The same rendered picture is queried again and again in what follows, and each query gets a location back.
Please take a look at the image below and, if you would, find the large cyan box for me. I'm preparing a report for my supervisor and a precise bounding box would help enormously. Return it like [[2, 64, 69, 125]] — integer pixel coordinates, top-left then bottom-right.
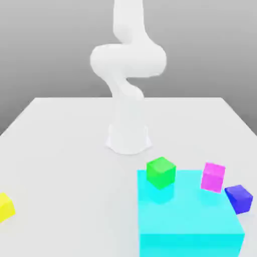
[[137, 169, 246, 257]]

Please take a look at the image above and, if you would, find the small magenta cube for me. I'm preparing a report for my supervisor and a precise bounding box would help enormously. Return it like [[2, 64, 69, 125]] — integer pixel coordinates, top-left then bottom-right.
[[200, 162, 226, 194]]

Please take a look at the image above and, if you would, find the small blue cube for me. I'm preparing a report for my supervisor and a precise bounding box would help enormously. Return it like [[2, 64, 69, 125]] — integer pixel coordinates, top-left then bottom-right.
[[224, 184, 254, 215]]

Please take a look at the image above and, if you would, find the small green cube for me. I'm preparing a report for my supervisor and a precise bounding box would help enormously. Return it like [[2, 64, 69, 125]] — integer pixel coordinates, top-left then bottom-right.
[[146, 156, 177, 191]]

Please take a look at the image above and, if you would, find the small yellow cube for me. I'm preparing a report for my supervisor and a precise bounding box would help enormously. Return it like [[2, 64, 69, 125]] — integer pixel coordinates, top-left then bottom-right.
[[0, 192, 16, 223]]

